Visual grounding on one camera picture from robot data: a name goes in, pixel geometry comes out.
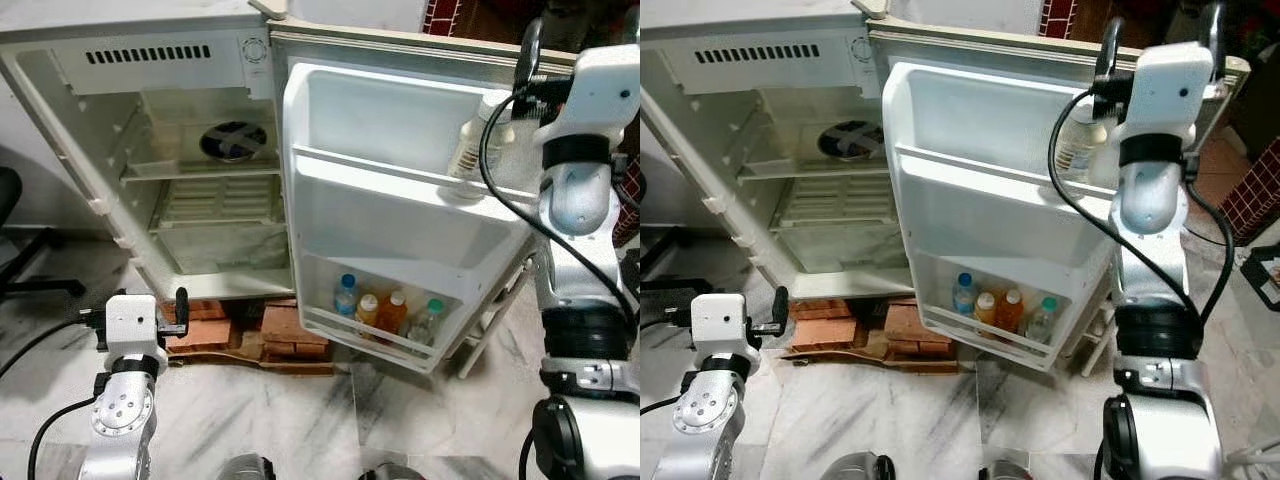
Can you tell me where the milky white plastic bottle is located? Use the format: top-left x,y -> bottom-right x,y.
447,90 -> 513,186
1055,100 -> 1109,186

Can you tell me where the white fridge shelf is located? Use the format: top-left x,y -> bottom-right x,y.
738,158 -> 896,181
120,158 -> 283,183

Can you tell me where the round fridge fan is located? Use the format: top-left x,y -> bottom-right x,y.
198,121 -> 269,164
818,120 -> 886,161

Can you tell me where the white fridge door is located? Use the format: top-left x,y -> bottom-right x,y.
268,18 -> 579,376
868,18 -> 1251,373

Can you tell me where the white small fridge body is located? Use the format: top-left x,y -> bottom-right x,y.
0,0 -> 301,301
640,0 -> 906,301

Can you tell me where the red brick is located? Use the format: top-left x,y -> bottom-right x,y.
790,298 -> 851,351
165,298 -> 233,353
885,300 -> 956,361
258,300 -> 333,361

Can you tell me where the thin wooden board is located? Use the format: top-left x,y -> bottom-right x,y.
165,345 -> 336,377
785,345 -> 961,376

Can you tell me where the black office chair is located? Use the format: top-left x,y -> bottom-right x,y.
0,168 -> 86,301

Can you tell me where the amber drink bottle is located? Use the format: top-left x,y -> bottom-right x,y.
378,288 -> 409,336
995,287 -> 1025,334

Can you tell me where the clear bottle with green cap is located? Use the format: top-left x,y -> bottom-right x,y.
410,298 -> 447,349
1027,296 -> 1059,346

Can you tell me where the black metal stand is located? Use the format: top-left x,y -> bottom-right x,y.
1240,245 -> 1280,313

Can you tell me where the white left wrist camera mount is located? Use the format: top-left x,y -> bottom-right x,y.
105,294 -> 169,353
690,293 -> 753,361

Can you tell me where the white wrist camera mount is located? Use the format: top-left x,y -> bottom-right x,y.
690,293 -> 753,361
1118,42 -> 1217,141
540,45 -> 641,151
105,294 -> 169,353

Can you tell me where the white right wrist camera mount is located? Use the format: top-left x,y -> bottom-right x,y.
540,45 -> 641,151
1118,42 -> 1217,141

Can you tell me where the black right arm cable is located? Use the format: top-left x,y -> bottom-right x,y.
1185,160 -> 1237,331
478,90 -> 641,321
1048,88 -> 1201,321

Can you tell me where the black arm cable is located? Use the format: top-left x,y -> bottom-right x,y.
1185,160 -> 1237,331
478,90 -> 641,321
640,303 -> 696,333
0,308 -> 109,381
1048,88 -> 1201,321

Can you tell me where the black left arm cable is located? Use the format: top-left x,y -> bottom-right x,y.
640,303 -> 696,333
0,308 -> 109,381

